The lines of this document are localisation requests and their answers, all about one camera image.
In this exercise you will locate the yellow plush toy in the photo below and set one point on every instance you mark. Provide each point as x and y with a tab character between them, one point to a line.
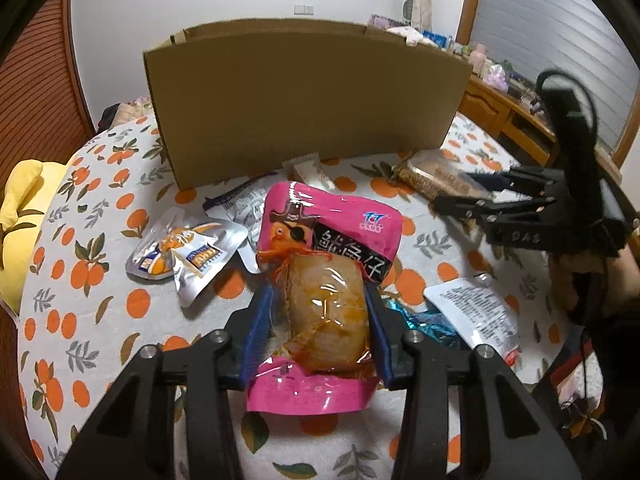
28	192

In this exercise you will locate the brown cardboard box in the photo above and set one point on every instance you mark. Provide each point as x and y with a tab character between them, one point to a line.
240	98

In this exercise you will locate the orange-print white bedsheet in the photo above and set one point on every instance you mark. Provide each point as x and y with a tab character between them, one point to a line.
82	316

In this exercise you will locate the wooden sideboard cabinet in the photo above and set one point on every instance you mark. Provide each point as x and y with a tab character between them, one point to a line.
522	134

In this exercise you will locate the purple tissue pack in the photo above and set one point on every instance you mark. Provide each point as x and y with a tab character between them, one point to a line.
497	78

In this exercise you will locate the white printed snack packet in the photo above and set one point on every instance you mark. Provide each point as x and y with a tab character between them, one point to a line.
479	315

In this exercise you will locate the pink fish snack packet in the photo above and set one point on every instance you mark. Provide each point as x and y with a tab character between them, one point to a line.
322	250

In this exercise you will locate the pink bottle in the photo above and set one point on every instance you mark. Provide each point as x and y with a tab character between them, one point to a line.
477	59

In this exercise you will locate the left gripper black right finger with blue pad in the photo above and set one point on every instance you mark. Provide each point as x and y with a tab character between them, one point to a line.
466	415

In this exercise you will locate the silver orange snack packet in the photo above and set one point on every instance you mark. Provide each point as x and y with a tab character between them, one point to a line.
191	250

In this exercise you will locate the small white wrapped candy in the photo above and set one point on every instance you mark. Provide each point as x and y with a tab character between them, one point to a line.
307	169

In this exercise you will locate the white grey snack packet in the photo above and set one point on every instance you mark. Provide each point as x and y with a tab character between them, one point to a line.
245	205

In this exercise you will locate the window roller blind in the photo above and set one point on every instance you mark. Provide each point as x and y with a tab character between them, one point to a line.
572	35

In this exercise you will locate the blue foil wrapper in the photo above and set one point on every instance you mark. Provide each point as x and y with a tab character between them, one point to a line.
430	322

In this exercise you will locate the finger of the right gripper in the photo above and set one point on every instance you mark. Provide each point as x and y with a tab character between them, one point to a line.
469	207
523	180

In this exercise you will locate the folded floral cloth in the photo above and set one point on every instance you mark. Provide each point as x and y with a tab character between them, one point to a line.
412	36

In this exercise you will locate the small white fan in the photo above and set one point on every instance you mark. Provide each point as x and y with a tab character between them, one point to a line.
407	9

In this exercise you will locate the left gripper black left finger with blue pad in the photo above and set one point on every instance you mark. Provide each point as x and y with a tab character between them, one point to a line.
130	433

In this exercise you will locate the wall light switch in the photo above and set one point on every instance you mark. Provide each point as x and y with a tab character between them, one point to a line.
302	9

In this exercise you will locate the brown biscuit packet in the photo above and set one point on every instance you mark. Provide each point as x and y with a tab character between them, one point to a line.
431	174

